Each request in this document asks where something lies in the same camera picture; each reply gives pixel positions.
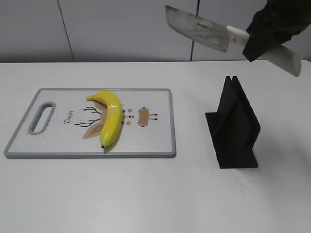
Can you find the cleaver knife white handle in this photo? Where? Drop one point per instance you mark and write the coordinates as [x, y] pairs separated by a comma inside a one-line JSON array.
[[218, 37]]

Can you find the yellow plastic banana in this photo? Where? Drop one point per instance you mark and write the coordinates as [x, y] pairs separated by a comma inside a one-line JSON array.
[[111, 128]]

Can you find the white grey cutting board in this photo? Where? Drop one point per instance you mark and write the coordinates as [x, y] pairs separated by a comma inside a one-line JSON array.
[[62, 123]]

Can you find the black knife stand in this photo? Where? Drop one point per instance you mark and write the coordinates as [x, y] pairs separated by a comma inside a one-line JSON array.
[[234, 127]]

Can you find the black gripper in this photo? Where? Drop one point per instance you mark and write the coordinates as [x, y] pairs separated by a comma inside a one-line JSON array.
[[276, 23]]

